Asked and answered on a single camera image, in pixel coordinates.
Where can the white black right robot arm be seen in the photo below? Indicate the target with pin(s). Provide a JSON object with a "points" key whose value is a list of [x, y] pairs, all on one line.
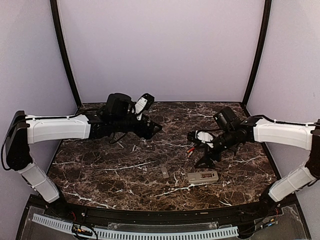
{"points": [[261, 129]]}

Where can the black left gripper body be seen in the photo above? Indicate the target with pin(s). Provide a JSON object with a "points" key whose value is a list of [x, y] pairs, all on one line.
{"points": [[140, 131]]}

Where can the black vertical frame post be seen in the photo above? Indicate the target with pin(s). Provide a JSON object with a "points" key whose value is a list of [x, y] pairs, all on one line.
{"points": [[63, 52], [258, 52]]}

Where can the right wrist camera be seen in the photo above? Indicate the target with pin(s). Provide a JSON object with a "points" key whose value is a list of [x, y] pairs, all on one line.
{"points": [[201, 137]]}

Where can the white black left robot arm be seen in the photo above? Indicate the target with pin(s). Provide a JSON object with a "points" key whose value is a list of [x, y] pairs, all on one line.
{"points": [[119, 115]]}

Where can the black vertical frame post right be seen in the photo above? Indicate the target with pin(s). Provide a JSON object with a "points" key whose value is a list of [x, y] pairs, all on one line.
{"points": [[258, 52]]}

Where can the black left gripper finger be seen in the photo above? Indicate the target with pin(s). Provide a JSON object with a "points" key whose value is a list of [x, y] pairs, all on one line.
{"points": [[152, 131], [152, 125]]}

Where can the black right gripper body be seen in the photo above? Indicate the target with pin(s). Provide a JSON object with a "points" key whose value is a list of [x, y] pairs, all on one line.
{"points": [[217, 155]]}

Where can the white slotted cable duct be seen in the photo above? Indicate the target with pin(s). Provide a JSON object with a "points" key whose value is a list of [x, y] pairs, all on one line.
{"points": [[135, 232]]}

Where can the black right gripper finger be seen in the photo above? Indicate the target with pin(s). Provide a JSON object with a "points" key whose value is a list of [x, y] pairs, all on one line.
{"points": [[207, 152], [206, 161]]}

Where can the black front rail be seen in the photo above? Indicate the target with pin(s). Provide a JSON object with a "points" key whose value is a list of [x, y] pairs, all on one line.
{"points": [[95, 216]]}

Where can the black vertical frame post left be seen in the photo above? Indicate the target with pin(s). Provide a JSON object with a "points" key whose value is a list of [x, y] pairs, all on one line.
{"points": [[63, 52]]}

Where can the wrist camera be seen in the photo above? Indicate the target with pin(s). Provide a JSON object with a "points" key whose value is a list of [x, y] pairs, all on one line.
{"points": [[143, 103], [201, 137]]}

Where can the white remote control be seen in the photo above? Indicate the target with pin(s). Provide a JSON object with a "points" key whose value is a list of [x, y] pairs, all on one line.
{"points": [[203, 177]]}

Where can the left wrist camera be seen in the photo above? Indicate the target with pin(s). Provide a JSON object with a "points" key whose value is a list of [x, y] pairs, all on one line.
{"points": [[143, 103]]}

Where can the grey battery cover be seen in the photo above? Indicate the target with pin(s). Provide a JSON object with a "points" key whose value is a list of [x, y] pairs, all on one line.
{"points": [[164, 172]]}

